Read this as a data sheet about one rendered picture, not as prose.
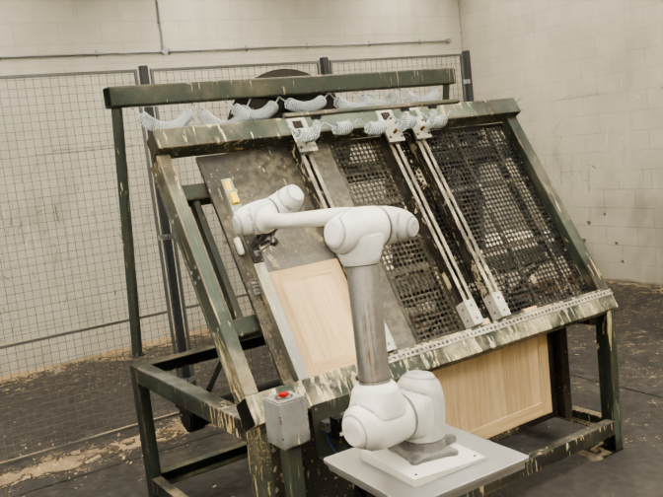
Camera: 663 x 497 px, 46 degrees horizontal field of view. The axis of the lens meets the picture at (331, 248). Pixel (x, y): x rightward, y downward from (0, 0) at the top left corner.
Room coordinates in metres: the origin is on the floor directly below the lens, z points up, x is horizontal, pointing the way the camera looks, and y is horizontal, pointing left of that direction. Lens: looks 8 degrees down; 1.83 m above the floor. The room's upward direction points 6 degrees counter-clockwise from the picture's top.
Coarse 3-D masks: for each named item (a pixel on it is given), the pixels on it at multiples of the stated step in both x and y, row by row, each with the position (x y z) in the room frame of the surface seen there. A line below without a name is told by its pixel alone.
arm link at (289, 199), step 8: (280, 192) 2.92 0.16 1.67; (288, 192) 2.90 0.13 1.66; (296, 192) 2.91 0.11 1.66; (272, 200) 2.90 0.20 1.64; (280, 200) 2.91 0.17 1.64; (288, 200) 2.89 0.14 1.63; (296, 200) 2.90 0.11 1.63; (280, 208) 2.90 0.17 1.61; (288, 208) 2.91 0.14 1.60; (296, 208) 2.92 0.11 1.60
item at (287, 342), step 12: (228, 192) 3.45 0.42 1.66; (228, 204) 3.43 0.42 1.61; (240, 204) 3.44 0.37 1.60; (252, 264) 3.30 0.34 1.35; (264, 276) 3.28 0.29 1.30; (264, 288) 3.25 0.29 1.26; (264, 300) 3.24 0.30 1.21; (276, 300) 3.24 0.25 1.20; (276, 312) 3.21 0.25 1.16; (276, 324) 3.18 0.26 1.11; (288, 324) 3.19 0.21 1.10; (288, 336) 3.16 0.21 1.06; (288, 348) 3.13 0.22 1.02; (288, 360) 3.13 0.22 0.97; (300, 360) 3.12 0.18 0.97; (300, 372) 3.09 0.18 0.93
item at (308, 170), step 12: (288, 120) 3.74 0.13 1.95; (300, 144) 3.69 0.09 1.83; (312, 144) 3.72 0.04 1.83; (300, 156) 3.71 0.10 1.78; (312, 156) 3.73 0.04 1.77; (300, 168) 3.72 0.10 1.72; (312, 168) 3.70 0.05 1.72; (312, 180) 3.64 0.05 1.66; (312, 192) 3.65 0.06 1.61; (324, 192) 3.64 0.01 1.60; (324, 204) 3.59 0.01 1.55; (324, 228) 3.60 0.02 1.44; (396, 348) 3.31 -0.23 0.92
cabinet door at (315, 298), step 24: (312, 264) 3.44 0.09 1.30; (336, 264) 3.50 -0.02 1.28; (288, 288) 3.32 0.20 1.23; (312, 288) 3.38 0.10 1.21; (336, 288) 3.43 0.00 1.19; (288, 312) 3.25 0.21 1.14; (312, 312) 3.31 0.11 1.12; (336, 312) 3.36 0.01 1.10; (312, 336) 3.24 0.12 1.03; (336, 336) 3.29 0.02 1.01; (312, 360) 3.17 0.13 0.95; (336, 360) 3.22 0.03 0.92
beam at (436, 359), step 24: (528, 312) 3.79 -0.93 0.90; (576, 312) 3.93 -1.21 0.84; (600, 312) 4.00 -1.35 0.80; (480, 336) 3.57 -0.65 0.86; (504, 336) 3.63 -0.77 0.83; (528, 336) 3.71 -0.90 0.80; (408, 360) 3.33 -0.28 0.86; (432, 360) 3.38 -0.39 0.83; (456, 360) 3.45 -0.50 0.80; (288, 384) 3.03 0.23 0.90; (312, 384) 3.07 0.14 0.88; (336, 384) 3.12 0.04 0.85; (240, 408) 2.97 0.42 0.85
